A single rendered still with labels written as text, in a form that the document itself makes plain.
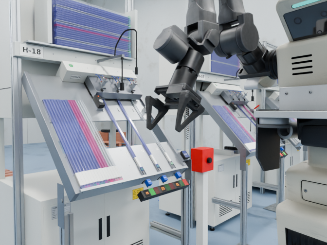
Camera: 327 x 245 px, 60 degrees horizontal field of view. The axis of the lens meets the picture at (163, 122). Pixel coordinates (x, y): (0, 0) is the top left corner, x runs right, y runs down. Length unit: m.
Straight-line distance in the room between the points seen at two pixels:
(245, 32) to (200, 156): 1.28
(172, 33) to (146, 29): 8.18
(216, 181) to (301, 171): 1.73
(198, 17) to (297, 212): 0.53
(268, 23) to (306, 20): 5.87
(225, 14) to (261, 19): 5.91
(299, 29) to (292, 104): 0.18
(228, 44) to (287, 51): 0.15
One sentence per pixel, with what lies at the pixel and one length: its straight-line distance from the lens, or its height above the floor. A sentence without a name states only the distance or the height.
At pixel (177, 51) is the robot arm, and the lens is 0.65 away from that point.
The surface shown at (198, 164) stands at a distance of 1.97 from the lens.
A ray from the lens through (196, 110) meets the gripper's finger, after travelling 0.61.
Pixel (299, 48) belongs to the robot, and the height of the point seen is 1.19.
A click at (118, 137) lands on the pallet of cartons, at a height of 0.25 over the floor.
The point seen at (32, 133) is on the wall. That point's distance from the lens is 10.08.
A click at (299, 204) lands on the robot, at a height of 0.80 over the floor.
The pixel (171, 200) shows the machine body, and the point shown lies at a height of 0.18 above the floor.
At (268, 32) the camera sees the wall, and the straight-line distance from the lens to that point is 6.59.
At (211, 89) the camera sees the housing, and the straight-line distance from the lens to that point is 2.65.
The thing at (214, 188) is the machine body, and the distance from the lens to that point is 2.49.
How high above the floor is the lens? 1.04
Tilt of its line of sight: 2 degrees down
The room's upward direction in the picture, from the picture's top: straight up
